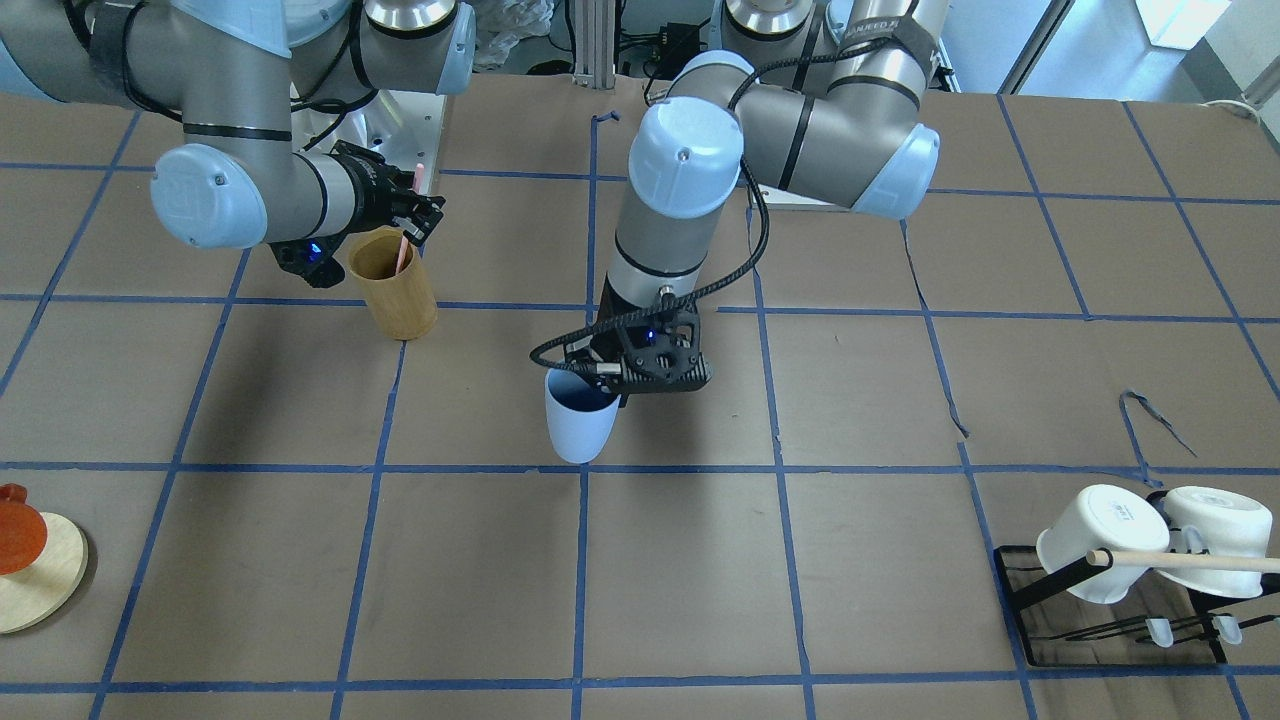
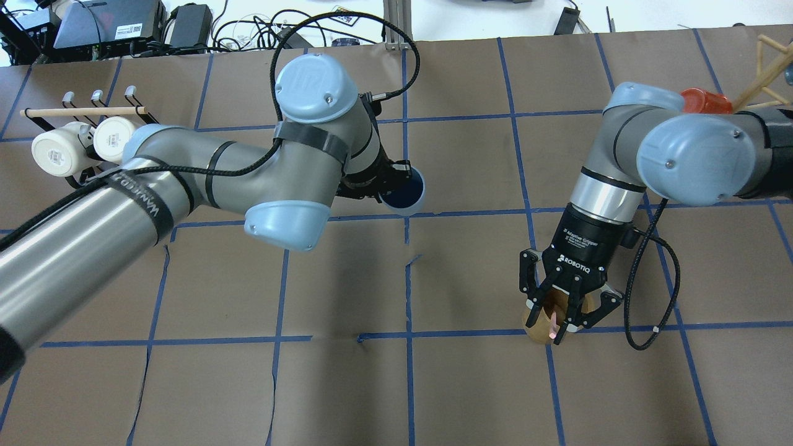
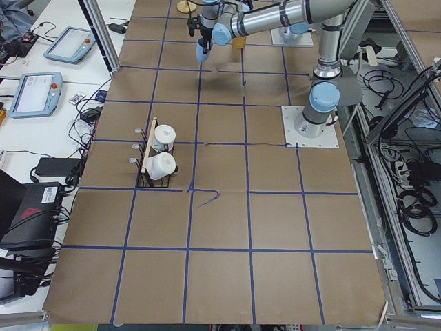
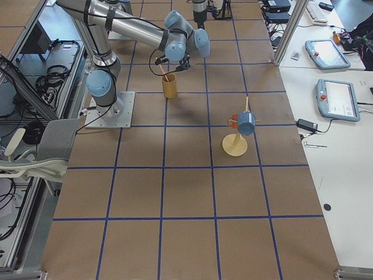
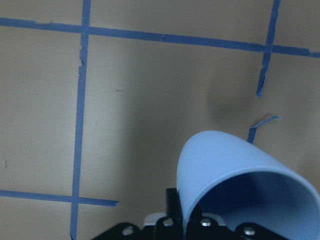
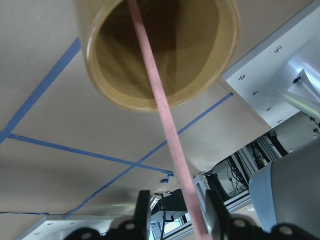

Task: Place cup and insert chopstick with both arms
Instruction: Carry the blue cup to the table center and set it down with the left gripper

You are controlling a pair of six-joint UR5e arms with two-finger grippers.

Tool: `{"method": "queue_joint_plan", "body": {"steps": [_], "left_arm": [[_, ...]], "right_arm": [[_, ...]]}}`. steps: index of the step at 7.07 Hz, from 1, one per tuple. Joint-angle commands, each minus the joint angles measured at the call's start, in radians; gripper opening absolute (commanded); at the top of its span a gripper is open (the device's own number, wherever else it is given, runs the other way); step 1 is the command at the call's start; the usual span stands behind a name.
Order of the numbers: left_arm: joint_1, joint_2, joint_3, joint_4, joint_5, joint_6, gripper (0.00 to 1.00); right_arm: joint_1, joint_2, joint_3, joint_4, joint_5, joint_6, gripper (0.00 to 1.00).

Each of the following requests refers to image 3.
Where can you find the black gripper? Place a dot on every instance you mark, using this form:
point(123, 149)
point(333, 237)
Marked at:
point(206, 34)

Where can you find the light blue plastic cup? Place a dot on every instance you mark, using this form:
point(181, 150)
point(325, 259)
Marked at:
point(201, 53)

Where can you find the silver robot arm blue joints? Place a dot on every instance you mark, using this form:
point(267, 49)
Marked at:
point(324, 19)

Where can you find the bamboo chopstick holder cup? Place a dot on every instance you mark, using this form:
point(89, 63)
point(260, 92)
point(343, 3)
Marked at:
point(239, 42)

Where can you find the wooden mug tree stand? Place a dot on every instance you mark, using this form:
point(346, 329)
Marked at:
point(185, 7)

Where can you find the black power brick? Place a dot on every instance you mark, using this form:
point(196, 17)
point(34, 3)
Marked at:
point(117, 28)

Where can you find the white ceramic mug far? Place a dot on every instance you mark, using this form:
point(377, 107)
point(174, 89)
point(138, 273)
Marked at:
point(164, 138)

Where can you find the white ceramic mug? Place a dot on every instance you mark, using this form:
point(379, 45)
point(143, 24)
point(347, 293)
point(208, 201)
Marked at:
point(161, 165)
point(164, 138)

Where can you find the teach pendant far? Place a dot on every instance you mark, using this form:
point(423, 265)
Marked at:
point(71, 45)

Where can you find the teach pendant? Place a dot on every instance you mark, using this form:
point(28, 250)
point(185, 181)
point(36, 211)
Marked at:
point(37, 95)
point(71, 45)

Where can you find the white remote control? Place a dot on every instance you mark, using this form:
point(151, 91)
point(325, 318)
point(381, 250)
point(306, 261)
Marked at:
point(76, 98)

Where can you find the teach pendant near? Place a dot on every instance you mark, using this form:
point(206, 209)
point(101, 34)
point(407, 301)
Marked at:
point(37, 95)

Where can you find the black power adapter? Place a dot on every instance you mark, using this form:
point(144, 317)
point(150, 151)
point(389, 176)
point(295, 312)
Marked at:
point(56, 167)

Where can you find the black computer box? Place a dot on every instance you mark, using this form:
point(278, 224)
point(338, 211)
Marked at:
point(27, 215)

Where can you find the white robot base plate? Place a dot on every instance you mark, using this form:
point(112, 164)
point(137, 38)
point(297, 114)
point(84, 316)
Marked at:
point(302, 134)

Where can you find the aluminium frame post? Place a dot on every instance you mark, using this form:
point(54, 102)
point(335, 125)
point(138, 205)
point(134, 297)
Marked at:
point(95, 20)

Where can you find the black wire mug rack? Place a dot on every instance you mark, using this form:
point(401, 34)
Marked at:
point(146, 150)

